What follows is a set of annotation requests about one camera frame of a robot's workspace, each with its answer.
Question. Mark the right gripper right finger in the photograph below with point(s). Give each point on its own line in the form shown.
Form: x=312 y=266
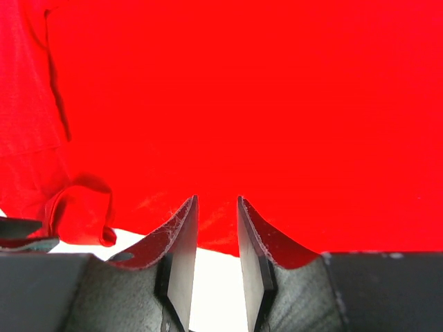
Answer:
x=262 y=249

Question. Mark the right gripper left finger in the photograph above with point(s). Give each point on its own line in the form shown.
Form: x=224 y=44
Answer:
x=170 y=249

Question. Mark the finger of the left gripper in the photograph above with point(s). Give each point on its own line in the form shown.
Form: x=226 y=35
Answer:
x=45 y=244
x=12 y=228

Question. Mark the bright red t shirt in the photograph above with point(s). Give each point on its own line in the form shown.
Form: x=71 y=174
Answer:
x=325 y=115

